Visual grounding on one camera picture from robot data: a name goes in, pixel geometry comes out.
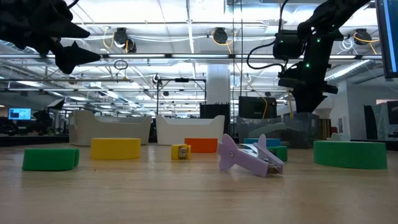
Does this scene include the smoky transparent storage bin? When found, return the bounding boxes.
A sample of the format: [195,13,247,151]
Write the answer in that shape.
[236,111,320,149]

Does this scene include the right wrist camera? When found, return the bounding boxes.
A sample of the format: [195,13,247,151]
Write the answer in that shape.
[272,29,305,60]

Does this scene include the black ceiling cable reel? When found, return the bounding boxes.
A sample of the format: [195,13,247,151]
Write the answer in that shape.
[113,27,137,54]
[212,27,230,45]
[353,28,373,47]

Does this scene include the white plastic storage bin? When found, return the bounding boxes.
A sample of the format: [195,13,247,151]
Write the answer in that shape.
[155,114,226,146]

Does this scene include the yellow tape roll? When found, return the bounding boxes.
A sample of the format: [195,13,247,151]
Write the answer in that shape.
[90,138,142,161]

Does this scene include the yellow hanging power cable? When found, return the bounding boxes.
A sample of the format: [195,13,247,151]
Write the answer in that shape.
[287,90,295,119]

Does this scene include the green tape roll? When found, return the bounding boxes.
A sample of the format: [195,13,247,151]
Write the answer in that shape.
[313,140,388,170]

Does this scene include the large computer monitor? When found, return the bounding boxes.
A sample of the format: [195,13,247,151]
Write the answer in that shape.
[374,0,398,79]

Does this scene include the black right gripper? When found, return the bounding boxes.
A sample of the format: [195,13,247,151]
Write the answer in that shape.
[278,60,339,113]

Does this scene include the small blue lit monitor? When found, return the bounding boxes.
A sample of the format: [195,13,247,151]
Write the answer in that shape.
[8,108,32,121]

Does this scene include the black background rig frame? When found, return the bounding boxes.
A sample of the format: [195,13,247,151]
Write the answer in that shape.
[156,77,208,116]

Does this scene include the blue block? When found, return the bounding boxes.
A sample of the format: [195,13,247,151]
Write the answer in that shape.
[243,138,282,147]

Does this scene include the black cabinet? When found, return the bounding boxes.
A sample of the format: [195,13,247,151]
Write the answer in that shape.
[200,103,231,135]

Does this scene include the small yellow stapler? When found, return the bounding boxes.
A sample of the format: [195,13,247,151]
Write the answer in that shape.
[170,143,192,161]

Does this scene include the grey plastic storage bin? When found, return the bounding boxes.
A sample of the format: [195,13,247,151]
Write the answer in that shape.
[68,109,153,147]

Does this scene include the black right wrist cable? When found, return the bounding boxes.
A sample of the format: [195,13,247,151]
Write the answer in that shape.
[247,0,290,71]

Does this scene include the white building column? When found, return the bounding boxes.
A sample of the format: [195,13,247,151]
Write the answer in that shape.
[206,63,231,105]

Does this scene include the black monitor back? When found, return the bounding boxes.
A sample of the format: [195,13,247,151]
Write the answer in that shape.
[238,96,278,119]

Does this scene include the silver ventilation duct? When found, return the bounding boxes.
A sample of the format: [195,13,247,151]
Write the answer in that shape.
[325,58,379,84]

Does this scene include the orange tape roll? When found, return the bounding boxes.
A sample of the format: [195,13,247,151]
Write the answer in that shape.
[184,138,219,154]

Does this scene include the grey tarp cover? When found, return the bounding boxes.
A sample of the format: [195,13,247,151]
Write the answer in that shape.
[371,102,389,141]

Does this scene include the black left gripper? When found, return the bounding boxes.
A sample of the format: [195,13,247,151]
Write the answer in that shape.
[0,0,101,75]

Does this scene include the black aluminium rig frame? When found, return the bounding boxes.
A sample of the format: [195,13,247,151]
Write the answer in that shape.
[0,134,398,152]

